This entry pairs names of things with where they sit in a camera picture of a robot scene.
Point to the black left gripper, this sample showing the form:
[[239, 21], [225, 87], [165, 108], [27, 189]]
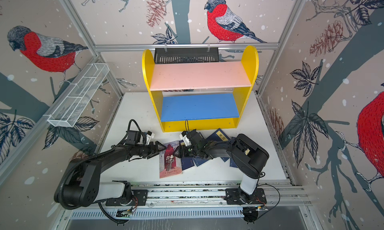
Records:
[[156, 149]]

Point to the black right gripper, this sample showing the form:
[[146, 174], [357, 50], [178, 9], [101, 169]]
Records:
[[181, 148]]

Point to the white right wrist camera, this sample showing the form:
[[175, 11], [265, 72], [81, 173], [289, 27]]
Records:
[[185, 139]]

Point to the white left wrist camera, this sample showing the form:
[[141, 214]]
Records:
[[149, 136]]

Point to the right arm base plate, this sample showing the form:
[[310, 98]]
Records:
[[239, 197]]

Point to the aluminium top crossbar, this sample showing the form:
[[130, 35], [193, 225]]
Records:
[[207, 46]]

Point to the navy book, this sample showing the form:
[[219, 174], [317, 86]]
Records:
[[218, 136], [187, 162], [199, 161], [232, 161]]

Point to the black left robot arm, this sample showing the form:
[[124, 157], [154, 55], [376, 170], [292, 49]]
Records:
[[81, 184]]

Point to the white wire mesh basket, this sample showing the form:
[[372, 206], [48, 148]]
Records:
[[80, 92]]

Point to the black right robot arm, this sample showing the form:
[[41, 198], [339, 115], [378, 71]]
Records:
[[249, 157]]

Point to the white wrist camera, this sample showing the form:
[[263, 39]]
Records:
[[149, 136], [185, 139]]

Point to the red illustrated book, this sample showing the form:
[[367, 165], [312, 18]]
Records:
[[169, 164]]

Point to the black perforated tray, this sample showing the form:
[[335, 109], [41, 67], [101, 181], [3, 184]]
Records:
[[186, 55]]

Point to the yellow shelf with coloured boards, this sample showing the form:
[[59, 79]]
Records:
[[203, 96]]

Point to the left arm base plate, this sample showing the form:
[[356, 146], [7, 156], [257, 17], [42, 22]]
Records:
[[137, 198]]

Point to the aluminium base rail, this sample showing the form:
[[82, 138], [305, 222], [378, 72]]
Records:
[[203, 201]]

